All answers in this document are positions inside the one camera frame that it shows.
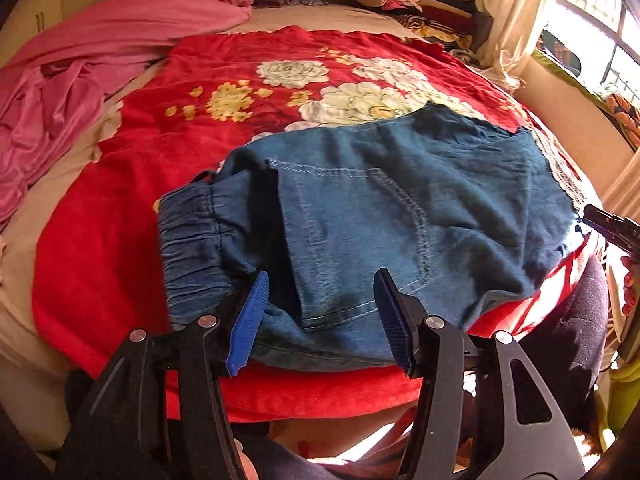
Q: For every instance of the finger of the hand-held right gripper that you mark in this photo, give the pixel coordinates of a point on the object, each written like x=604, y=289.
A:
x=612, y=227

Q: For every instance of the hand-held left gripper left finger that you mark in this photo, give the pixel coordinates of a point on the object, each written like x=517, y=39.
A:
x=247, y=320

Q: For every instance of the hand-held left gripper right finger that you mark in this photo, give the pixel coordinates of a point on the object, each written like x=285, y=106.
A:
x=392, y=320

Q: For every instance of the blue denim pants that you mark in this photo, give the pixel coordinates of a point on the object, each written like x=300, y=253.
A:
x=375, y=200

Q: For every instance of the person's right forearm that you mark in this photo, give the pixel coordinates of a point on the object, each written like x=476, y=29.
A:
x=625, y=400

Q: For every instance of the person's right hand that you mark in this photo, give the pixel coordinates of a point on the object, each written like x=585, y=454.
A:
x=630, y=290

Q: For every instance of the orange patterned cloth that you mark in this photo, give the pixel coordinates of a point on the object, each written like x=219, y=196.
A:
x=625, y=115

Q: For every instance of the person's dark clothed leg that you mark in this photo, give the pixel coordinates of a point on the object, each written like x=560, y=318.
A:
x=565, y=340

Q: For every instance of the red floral blanket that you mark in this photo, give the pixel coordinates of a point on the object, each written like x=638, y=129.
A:
x=125, y=185

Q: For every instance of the barred window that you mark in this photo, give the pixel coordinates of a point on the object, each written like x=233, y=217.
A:
x=595, y=15

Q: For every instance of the bed with beige sheet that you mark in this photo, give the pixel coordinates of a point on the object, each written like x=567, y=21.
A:
x=30, y=270

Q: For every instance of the cream curtain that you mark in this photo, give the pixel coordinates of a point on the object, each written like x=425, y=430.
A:
x=515, y=15

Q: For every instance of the stack of folded clothes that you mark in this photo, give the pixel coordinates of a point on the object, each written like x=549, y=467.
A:
x=440, y=10

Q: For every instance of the pink cloth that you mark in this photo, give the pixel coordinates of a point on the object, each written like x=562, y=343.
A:
x=75, y=60

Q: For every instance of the beige cabinet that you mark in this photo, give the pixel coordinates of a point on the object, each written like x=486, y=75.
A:
x=30, y=15

